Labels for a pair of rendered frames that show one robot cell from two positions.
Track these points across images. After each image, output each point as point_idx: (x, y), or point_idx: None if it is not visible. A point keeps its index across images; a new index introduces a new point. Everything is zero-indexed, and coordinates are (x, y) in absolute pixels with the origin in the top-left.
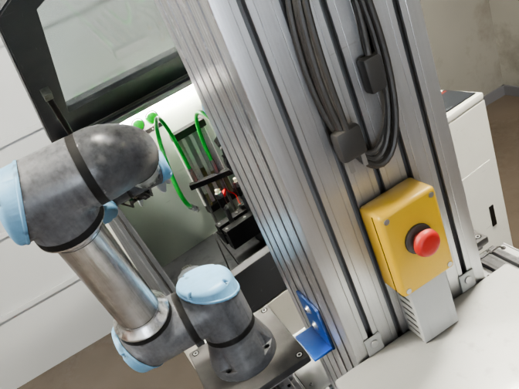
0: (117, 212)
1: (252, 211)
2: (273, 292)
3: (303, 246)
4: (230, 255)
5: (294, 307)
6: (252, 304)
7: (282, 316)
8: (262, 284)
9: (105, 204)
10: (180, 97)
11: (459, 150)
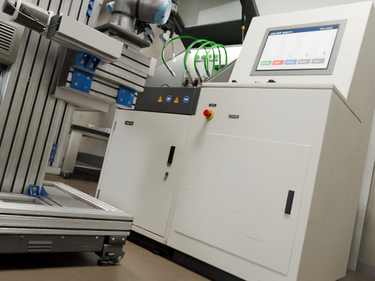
0: (111, 9)
1: None
2: (145, 107)
3: None
4: None
5: (147, 124)
6: (137, 105)
7: (141, 123)
8: (145, 99)
9: (110, 3)
10: (231, 53)
11: (285, 116)
